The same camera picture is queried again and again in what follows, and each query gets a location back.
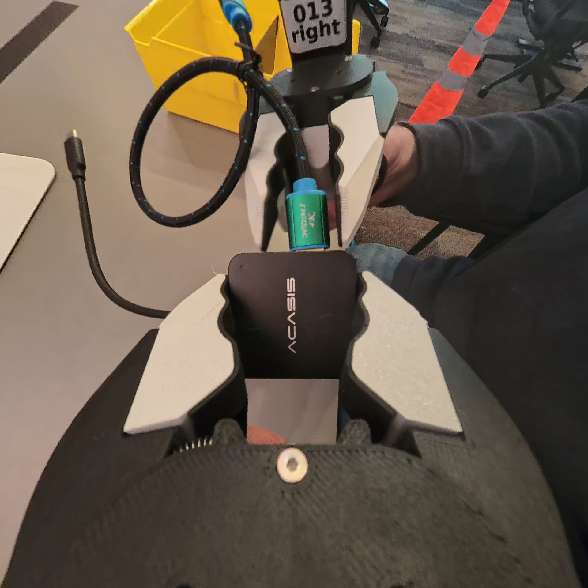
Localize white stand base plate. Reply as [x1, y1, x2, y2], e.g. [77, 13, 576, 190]
[0, 153, 56, 272]

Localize black hub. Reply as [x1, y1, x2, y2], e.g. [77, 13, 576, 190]
[228, 250, 359, 382]

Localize person's right hand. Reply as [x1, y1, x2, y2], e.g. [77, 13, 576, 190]
[370, 123, 420, 208]

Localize person's right forearm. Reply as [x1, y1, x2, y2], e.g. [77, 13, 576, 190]
[397, 99, 588, 230]

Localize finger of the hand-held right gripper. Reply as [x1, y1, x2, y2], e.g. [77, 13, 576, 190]
[243, 112, 288, 252]
[327, 95, 386, 248]

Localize orange traffic cone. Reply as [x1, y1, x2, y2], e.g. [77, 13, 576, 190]
[408, 0, 511, 126]

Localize yellow plastic bin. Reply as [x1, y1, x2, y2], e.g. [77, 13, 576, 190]
[124, 0, 361, 134]

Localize person's legs blue jeans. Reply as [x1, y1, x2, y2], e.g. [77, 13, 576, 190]
[348, 243, 409, 288]

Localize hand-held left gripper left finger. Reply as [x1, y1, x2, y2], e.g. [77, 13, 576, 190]
[123, 273, 244, 435]

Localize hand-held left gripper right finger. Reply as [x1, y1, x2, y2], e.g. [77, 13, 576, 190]
[345, 271, 464, 435]

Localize braided HDMI cable green plugs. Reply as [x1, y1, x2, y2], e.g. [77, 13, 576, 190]
[130, 0, 331, 254]

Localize person's black office chair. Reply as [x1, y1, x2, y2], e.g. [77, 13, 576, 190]
[406, 220, 488, 258]

